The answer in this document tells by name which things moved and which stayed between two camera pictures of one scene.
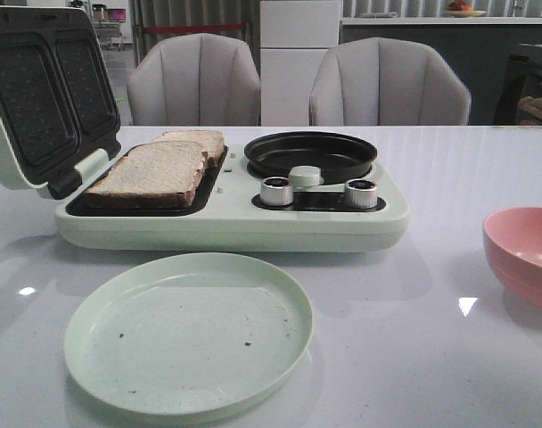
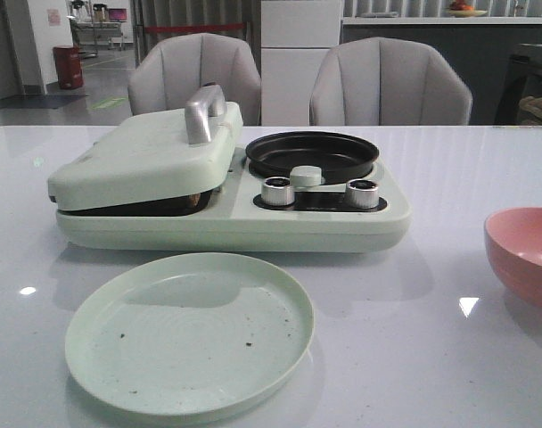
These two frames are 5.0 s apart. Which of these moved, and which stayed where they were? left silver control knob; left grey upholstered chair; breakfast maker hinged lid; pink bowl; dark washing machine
Moved: breakfast maker hinged lid
Stayed: left grey upholstered chair; left silver control knob; pink bowl; dark washing machine
